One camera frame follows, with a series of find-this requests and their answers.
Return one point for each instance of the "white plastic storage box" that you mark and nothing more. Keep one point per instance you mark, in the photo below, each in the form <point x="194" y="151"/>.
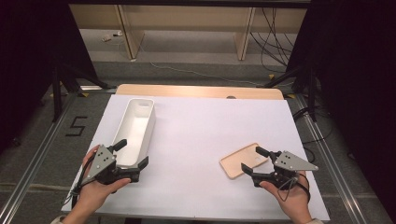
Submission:
<point x="134" y="130"/>

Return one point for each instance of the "black curtain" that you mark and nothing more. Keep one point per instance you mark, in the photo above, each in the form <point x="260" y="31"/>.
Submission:
<point x="358" y="62"/>
<point x="25" y="46"/>

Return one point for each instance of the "small white object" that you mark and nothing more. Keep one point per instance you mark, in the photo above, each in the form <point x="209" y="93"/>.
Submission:
<point x="106" y="38"/>
<point x="119" y="32"/>

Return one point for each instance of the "beige wooden desk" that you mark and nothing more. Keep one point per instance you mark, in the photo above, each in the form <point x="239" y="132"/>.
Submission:
<point x="186" y="15"/>

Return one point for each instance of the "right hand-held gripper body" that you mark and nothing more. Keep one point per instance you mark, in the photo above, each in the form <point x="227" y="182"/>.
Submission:
<point x="291" y="163"/>

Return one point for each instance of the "short aluminium frame rail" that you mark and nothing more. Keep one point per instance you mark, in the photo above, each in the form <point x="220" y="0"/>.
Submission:
<point x="93" y="88"/>

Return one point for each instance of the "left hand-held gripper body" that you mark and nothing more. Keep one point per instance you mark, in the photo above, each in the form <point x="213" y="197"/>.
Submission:
<point x="102" y="161"/>

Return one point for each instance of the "person's right hand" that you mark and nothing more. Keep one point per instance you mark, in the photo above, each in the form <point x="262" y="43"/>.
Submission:
<point x="294" y="199"/>

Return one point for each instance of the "yellow tape piece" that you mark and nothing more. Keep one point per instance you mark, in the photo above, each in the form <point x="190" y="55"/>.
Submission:
<point x="291" y="96"/>
<point x="83" y="94"/>
<point x="271" y="76"/>

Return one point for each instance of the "black tripod stand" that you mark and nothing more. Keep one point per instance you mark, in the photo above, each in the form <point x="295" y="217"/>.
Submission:
<point x="312" y="93"/>
<point x="56" y="93"/>

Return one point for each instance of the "white table sheet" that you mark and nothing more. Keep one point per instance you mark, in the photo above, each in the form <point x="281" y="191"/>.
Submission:
<point x="193" y="140"/>

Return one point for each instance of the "person's left hand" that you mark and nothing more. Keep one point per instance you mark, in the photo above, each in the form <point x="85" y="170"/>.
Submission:
<point x="96" y="191"/>

